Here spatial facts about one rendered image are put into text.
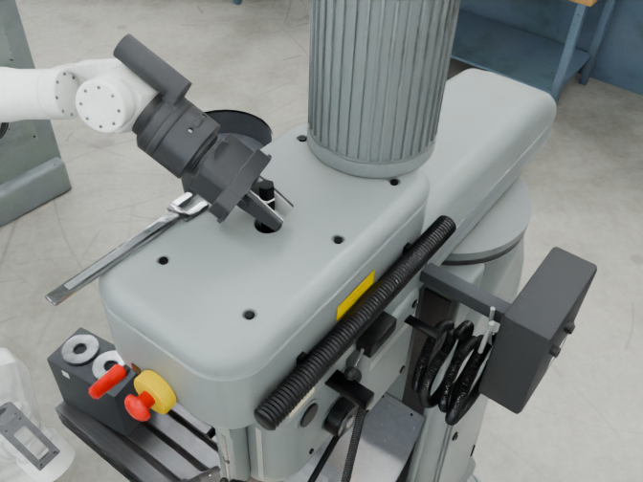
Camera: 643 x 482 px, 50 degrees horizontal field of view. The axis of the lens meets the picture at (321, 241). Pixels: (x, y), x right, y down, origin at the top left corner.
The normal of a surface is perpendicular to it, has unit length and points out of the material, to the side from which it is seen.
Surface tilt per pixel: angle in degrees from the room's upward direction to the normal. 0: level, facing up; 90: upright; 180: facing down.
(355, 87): 90
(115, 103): 75
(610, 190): 0
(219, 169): 31
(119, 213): 0
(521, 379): 90
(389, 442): 61
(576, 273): 0
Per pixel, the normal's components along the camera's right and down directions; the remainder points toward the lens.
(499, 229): 0.03, -0.72
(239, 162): 0.50, -0.47
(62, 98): 0.97, 0.04
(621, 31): -0.60, 0.55
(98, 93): -0.21, 0.47
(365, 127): -0.20, 0.68
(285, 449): 0.24, 0.68
